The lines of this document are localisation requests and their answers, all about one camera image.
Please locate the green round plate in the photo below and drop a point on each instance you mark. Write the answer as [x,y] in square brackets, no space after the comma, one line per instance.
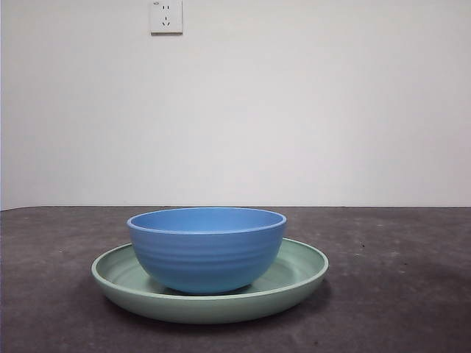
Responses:
[206,309]

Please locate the blue ribbed bowl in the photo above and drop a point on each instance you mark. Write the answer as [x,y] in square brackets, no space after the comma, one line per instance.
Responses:
[206,257]

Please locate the white wall socket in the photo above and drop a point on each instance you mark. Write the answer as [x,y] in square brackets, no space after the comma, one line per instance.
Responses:
[166,26]

